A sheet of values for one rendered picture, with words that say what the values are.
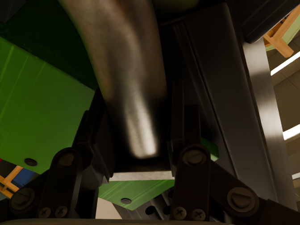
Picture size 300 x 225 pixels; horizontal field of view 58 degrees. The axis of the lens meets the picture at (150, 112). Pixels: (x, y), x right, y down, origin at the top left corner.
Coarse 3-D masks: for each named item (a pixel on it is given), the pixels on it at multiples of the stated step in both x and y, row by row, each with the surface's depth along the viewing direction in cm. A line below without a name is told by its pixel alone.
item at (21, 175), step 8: (0, 160) 512; (16, 168) 475; (24, 168) 489; (0, 176) 459; (8, 176) 462; (16, 176) 474; (24, 176) 482; (32, 176) 529; (8, 184) 460; (16, 184) 475; (24, 184) 470; (8, 192) 492
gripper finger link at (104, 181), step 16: (96, 96) 13; (96, 112) 12; (80, 128) 13; (96, 128) 12; (112, 128) 14; (80, 144) 11; (96, 144) 12; (112, 144) 14; (96, 160) 12; (112, 160) 14; (96, 176) 12; (112, 176) 13; (16, 192) 11; (32, 192) 11; (80, 192) 12; (16, 208) 10; (32, 208) 10
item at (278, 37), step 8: (296, 8) 255; (288, 16) 254; (296, 16) 256; (280, 24) 257; (288, 24) 255; (296, 24) 268; (272, 32) 256; (280, 32) 253; (288, 32) 267; (296, 32) 268; (264, 40) 284; (272, 40) 256; (280, 40) 258; (288, 40) 267; (272, 48) 289; (280, 48) 260; (288, 48) 260; (288, 56) 262
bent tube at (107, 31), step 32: (64, 0) 9; (96, 0) 8; (128, 0) 9; (96, 32) 9; (128, 32) 9; (96, 64) 10; (128, 64) 10; (160, 64) 11; (128, 96) 11; (160, 96) 12; (128, 128) 12; (160, 128) 13; (128, 160) 14; (160, 160) 14
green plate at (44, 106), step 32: (32, 0) 18; (0, 32) 14; (32, 32) 17; (64, 32) 19; (0, 64) 15; (32, 64) 15; (64, 64) 15; (0, 96) 16; (32, 96) 16; (64, 96) 16; (0, 128) 19; (32, 128) 18; (64, 128) 18; (32, 160) 21; (128, 192) 23; (160, 192) 23
